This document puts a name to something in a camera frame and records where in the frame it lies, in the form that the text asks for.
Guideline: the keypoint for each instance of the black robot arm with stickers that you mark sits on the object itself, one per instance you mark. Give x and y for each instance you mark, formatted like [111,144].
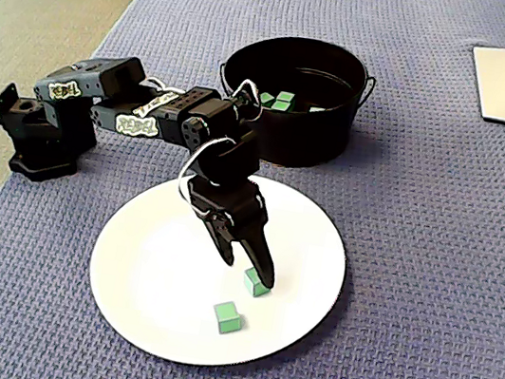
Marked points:
[49,138]

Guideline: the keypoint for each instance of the blue woven table mat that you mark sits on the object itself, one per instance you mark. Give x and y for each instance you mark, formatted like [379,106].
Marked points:
[412,272]

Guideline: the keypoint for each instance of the black metal bucket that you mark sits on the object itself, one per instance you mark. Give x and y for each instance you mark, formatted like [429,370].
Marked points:
[318,137]

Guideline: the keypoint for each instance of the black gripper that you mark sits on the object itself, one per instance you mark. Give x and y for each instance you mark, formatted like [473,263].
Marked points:
[233,211]

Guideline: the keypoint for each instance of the white round plate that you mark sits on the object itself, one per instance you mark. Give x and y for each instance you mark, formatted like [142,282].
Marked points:
[159,290]

